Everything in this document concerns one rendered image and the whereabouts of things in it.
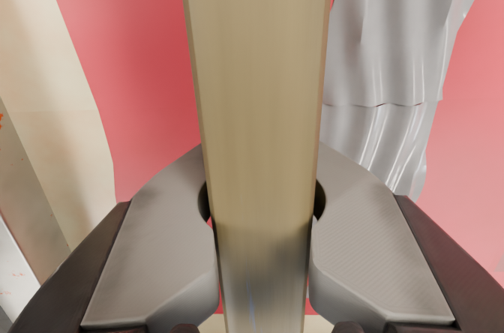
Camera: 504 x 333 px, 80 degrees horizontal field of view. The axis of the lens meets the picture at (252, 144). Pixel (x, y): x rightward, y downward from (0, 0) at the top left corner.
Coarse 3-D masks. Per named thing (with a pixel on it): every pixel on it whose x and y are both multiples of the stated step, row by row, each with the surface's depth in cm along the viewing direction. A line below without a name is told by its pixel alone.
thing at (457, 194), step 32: (128, 128) 19; (160, 128) 19; (192, 128) 19; (448, 128) 18; (480, 128) 18; (128, 160) 20; (160, 160) 20; (448, 160) 20; (480, 160) 20; (128, 192) 21; (448, 192) 21; (480, 192) 21; (448, 224) 22; (480, 224) 22; (480, 256) 24
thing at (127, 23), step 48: (96, 0) 15; (144, 0) 15; (480, 0) 15; (96, 48) 16; (144, 48) 16; (480, 48) 16; (96, 96) 18; (144, 96) 18; (192, 96) 18; (480, 96) 17
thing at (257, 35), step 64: (192, 0) 6; (256, 0) 6; (320, 0) 6; (192, 64) 7; (256, 64) 6; (320, 64) 6; (256, 128) 7; (256, 192) 8; (256, 256) 9; (256, 320) 10
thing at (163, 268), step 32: (192, 160) 11; (160, 192) 10; (192, 192) 10; (128, 224) 8; (160, 224) 8; (192, 224) 8; (128, 256) 7; (160, 256) 7; (192, 256) 7; (96, 288) 7; (128, 288) 7; (160, 288) 7; (192, 288) 7; (96, 320) 6; (128, 320) 6; (160, 320) 6; (192, 320) 7
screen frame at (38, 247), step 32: (0, 96) 18; (0, 128) 18; (0, 160) 18; (0, 192) 17; (32, 192) 20; (0, 224) 18; (32, 224) 20; (0, 256) 19; (32, 256) 20; (64, 256) 23; (0, 288) 21; (32, 288) 21
